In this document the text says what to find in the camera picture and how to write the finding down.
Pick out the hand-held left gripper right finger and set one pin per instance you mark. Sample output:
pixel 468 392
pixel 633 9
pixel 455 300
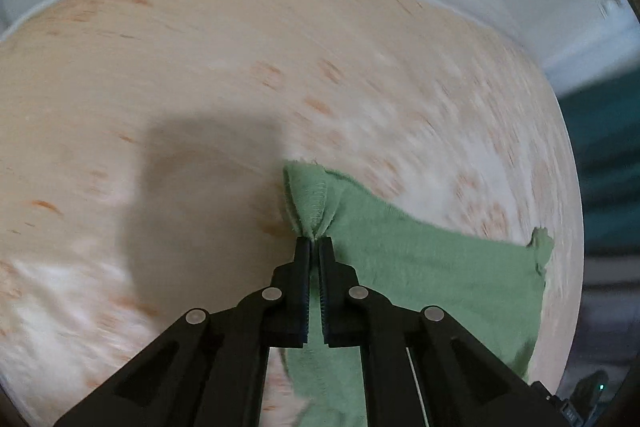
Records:
pixel 327 307

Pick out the teal curtain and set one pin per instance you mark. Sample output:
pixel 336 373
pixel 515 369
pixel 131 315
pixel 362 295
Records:
pixel 610 132

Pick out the beige floral bedspread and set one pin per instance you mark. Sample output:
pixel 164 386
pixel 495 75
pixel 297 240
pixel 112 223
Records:
pixel 150 57

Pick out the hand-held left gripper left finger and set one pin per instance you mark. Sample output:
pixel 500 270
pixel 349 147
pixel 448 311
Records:
pixel 301 302

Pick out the green cloth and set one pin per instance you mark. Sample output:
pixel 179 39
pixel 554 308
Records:
pixel 425 267

